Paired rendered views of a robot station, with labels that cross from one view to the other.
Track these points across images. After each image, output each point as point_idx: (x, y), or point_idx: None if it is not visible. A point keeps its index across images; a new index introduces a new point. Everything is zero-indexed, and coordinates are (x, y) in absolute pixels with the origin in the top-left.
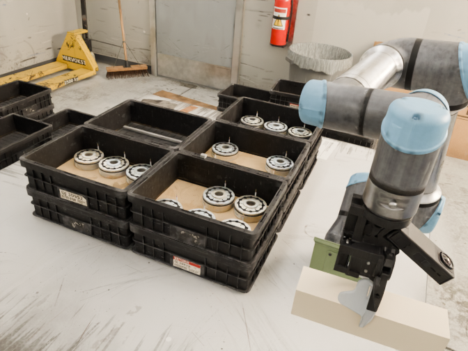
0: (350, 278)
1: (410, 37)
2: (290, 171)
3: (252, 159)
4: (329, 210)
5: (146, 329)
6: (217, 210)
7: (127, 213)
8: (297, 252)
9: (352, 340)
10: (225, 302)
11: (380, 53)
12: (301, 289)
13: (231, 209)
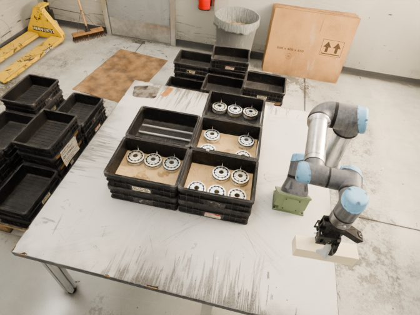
0: (296, 207)
1: (332, 103)
2: (257, 152)
3: (228, 139)
4: (274, 160)
5: (204, 255)
6: (222, 182)
7: (175, 194)
8: (264, 193)
9: None
10: (237, 231)
11: (320, 120)
12: (298, 247)
13: (229, 179)
